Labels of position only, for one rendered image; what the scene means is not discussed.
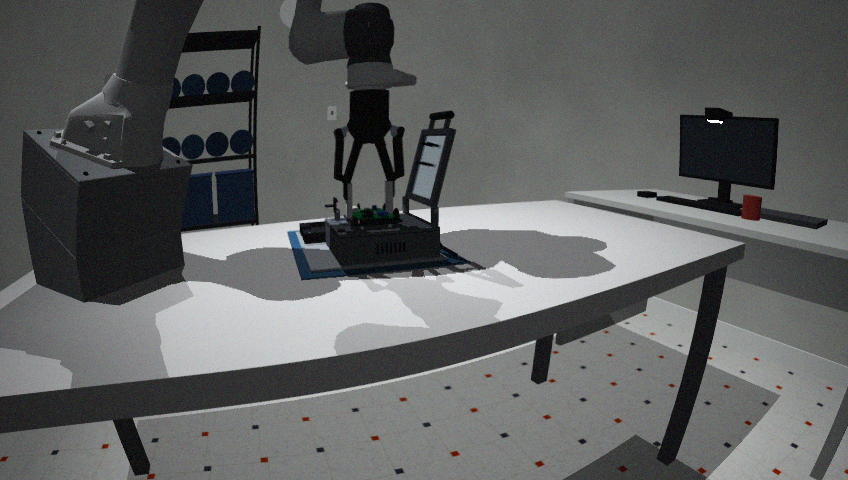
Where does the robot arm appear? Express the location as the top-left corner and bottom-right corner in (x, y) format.
(50, 0), (417, 168)

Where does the green circuit board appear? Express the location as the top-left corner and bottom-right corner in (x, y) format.
(352, 205), (396, 220)

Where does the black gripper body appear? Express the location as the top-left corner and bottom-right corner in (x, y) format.
(347, 89), (391, 144)

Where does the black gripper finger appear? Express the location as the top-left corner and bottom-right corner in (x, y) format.
(333, 126), (368, 219)
(374, 125), (405, 215)

